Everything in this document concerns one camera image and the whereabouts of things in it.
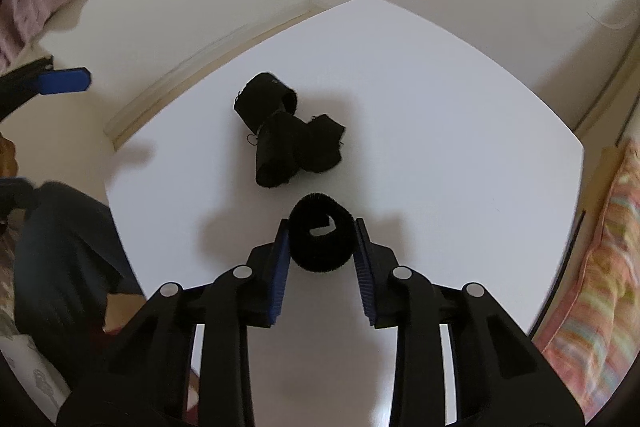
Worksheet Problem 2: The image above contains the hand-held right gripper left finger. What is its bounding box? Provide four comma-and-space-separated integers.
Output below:
56, 218, 292, 427

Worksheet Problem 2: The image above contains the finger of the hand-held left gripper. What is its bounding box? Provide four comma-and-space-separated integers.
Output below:
0, 56, 93, 120
0, 177, 38, 220

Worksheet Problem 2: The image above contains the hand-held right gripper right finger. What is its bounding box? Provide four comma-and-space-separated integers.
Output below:
352, 217, 586, 427

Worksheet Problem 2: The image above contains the black sock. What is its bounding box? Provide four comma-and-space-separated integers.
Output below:
289, 192, 357, 274

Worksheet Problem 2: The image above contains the person's left leg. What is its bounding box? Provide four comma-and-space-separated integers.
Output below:
12, 179, 148, 390

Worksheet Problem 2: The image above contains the white table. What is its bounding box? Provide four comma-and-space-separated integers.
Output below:
102, 0, 586, 427

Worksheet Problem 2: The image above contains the striped colourful pillow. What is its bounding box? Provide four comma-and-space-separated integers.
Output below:
532, 139, 640, 423

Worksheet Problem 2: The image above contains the beige sofa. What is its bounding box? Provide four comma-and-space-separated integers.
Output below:
532, 0, 640, 338

